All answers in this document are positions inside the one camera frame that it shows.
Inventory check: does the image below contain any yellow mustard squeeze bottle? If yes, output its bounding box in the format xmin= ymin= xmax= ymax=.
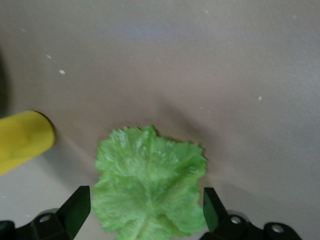
xmin=0 ymin=110 xmax=56 ymax=177

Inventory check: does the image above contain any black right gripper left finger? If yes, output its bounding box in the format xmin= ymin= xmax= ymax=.
xmin=0 ymin=185 xmax=91 ymax=240

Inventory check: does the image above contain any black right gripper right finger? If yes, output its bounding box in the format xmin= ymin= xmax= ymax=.
xmin=199 ymin=187 xmax=302 ymax=240

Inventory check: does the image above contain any green lettuce leaf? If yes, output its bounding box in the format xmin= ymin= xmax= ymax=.
xmin=91 ymin=124 xmax=208 ymax=240

